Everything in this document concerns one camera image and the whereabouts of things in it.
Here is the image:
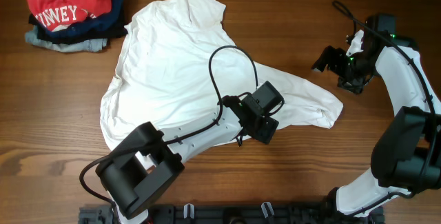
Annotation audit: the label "white t-shirt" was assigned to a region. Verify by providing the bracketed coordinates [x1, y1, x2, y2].
[100, 0, 343, 149]

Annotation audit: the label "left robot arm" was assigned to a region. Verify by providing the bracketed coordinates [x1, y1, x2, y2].
[96, 81, 285, 223]

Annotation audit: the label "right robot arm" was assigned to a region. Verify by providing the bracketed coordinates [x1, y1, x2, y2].
[311, 13, 440, 218]

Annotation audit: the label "black folded garment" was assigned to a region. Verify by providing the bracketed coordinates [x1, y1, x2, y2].
[28, 9, 127, 44]

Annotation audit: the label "navy blue folded garment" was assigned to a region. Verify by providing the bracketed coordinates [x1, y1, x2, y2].
[38, 0, 123, 38]

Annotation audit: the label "light blue folded jeans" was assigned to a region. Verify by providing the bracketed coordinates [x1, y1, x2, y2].
[25, 26, 108, 53]

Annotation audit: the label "left black camera cable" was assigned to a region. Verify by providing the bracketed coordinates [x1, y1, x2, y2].
[79, 45, 260, 211]

